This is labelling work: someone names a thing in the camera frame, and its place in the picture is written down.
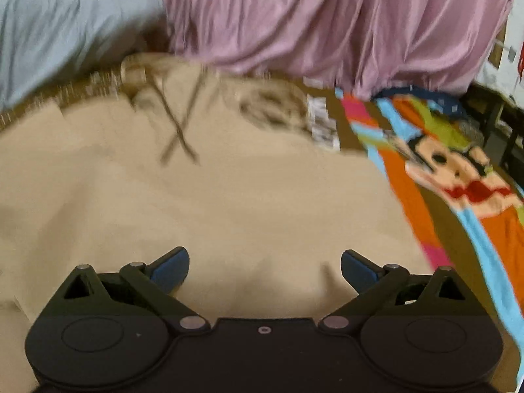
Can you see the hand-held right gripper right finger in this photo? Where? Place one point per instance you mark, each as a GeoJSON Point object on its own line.
{"type": "Point", "coordinates": [357, 272]}

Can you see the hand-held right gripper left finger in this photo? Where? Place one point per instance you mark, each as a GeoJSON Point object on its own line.
{"type": "Point", "coordinates": [171, 271]}

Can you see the colourful cartoon printed blanket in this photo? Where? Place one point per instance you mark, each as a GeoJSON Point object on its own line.
{"type": "Point", "coordinates": [446, 159]}

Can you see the dark blue cloth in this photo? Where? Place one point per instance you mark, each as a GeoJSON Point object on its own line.
{"type": "Point", "coordinates": [444, 102]}

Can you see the pink satin cloth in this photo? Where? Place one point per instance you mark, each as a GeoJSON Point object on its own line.
{"type": "Point", "coordinates": [327, 20]}

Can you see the light blue pillow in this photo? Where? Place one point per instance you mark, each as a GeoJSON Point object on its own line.
{"type": "Point", "coordinates": [61, 24]}

